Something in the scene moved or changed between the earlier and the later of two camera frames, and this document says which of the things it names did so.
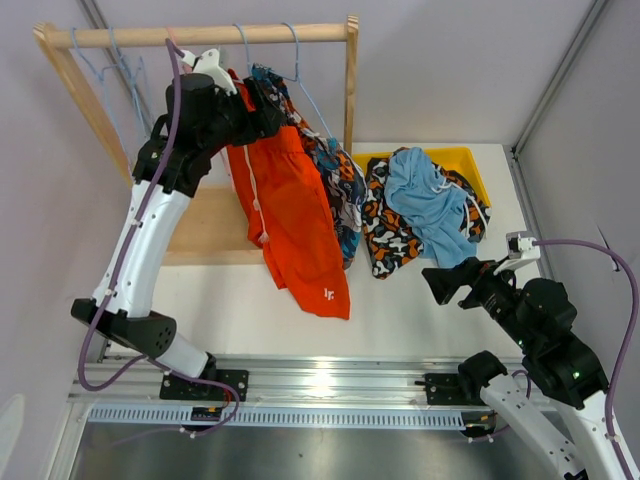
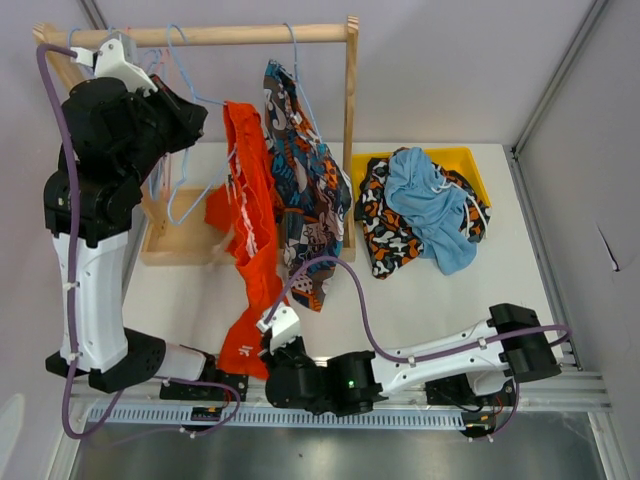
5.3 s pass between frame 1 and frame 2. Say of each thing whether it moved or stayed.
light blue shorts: stayed
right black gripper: moved
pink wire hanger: moved
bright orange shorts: moved
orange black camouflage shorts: stayed
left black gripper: moved
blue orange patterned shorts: moved
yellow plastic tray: stayed
